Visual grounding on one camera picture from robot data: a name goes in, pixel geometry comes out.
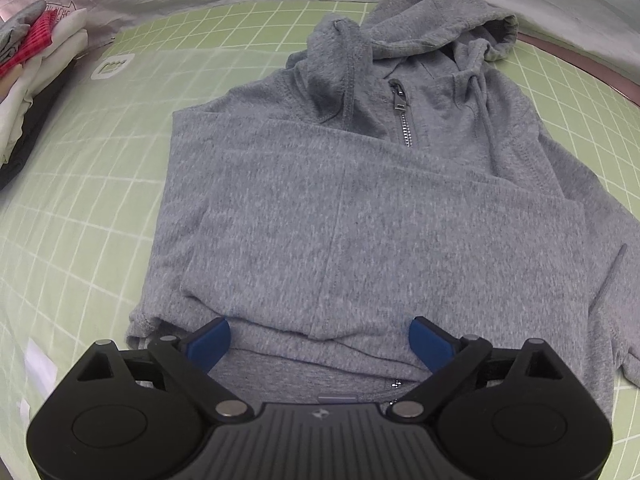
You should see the green grid-pattern mat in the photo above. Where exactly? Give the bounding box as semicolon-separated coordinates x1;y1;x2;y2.
0;0;640;480

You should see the stack of folded clothes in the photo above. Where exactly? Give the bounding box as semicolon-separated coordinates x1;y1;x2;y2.
1;0;88;188

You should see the grey zip-up hoodie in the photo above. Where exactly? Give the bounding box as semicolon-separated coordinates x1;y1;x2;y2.
126;0;639;411

